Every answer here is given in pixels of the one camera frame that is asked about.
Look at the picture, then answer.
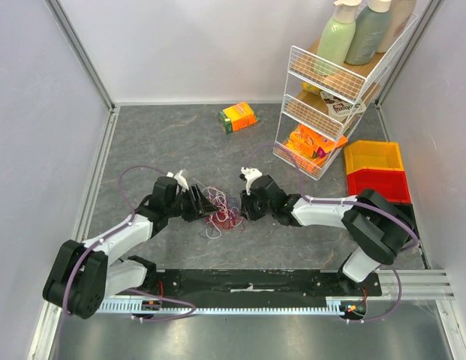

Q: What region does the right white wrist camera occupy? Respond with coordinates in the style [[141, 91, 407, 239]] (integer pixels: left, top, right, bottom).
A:
[[239, 167, 263, 196]]

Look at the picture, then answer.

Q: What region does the white snack pouch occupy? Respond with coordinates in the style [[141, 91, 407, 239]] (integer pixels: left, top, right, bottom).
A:
[[320, 91, 366, 122]]

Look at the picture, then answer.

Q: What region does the light green pump bottle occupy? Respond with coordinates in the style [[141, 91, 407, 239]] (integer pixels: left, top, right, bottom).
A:
[[314, 0, 361, 76]]

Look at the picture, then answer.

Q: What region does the orange purple snack box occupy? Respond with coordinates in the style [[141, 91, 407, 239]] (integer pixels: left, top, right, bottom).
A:
[[298, 124, 347, 167]]

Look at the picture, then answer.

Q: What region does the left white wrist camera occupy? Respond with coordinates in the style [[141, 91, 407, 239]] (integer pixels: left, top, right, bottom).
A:
[[167, 169, 189, 194]]

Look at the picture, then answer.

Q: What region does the white wire shelf rack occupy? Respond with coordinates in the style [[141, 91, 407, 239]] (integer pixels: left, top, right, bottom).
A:
[[273, 14, 418, 180]]

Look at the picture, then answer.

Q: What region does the black storage bin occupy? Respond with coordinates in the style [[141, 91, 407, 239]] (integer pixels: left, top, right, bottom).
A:
[[393, 202, 419, 239]]

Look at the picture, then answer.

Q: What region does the orange snack box front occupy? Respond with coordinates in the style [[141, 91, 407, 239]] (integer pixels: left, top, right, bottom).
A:
[[286, 131, 317, 158]]

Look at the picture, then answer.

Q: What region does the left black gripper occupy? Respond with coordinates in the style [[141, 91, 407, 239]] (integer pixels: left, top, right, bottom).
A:
[[166, 184, 218, 223]]

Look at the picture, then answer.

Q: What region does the beige pink bottle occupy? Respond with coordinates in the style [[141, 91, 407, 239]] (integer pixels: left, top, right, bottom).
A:
[[377, 0, 416, 54]]

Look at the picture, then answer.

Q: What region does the yellow storage bin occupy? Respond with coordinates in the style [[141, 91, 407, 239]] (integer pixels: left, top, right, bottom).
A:
[[344, 140, 404, 175]]

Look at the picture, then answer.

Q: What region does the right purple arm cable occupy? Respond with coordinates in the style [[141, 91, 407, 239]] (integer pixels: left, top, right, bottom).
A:
[[242, 144, 421, 323]]

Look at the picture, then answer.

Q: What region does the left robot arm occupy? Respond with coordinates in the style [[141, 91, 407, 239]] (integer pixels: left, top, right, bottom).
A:
[[42, 176, 218, 319]]

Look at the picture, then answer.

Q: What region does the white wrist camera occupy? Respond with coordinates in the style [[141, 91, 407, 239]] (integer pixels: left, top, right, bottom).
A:
[[167, 169, 189, 194], [239, 167, 263, 196]]

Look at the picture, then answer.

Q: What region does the yellow snack packet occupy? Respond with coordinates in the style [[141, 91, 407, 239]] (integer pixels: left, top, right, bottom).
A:
[[302, 82, 321, 95]]

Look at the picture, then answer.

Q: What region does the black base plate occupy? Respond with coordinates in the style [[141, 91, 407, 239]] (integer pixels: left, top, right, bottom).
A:
[[146, 269, 382, 298]]

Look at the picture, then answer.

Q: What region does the grey green pump bottle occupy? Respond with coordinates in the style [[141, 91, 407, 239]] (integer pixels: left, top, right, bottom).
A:
[[344, 0, 391, 65]]

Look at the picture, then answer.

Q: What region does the orange green snack box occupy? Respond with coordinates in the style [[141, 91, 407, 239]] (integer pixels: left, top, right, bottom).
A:
[[218, 102, 258, 134]]

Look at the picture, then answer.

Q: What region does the red storage bin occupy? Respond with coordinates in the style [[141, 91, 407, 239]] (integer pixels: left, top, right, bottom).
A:
[[347, 169, 411, 203]]

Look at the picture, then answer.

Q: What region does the slotted cable duct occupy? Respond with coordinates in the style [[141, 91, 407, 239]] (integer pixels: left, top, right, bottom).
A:
[[97, 295, 364, 316]]

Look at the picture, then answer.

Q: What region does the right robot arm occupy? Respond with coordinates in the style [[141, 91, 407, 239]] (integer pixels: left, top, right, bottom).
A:
[[240, 167, 419, 296]]

